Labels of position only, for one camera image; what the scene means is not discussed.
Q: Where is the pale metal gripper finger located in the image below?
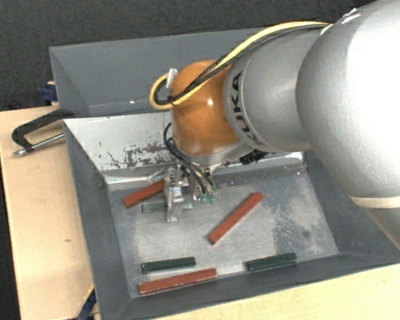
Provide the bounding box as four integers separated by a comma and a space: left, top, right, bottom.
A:
172, 183, 196, 220
160, 176, 180, 224

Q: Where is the dark green flat block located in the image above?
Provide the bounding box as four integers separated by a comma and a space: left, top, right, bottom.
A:
139, 255, 197, 276
140, 199, 168, 215
243, 251, 299, 273

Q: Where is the red-brown flat block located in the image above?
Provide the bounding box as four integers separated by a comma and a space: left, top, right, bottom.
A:
201, 190, 271, 247
120, 178, 170, 210
136, 266, 220, 296

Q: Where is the grey metal bin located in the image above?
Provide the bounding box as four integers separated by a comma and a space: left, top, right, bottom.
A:
48, 0, 400, 320

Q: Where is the pale wood flat board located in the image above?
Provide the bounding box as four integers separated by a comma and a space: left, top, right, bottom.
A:
0, 100, 101, 320

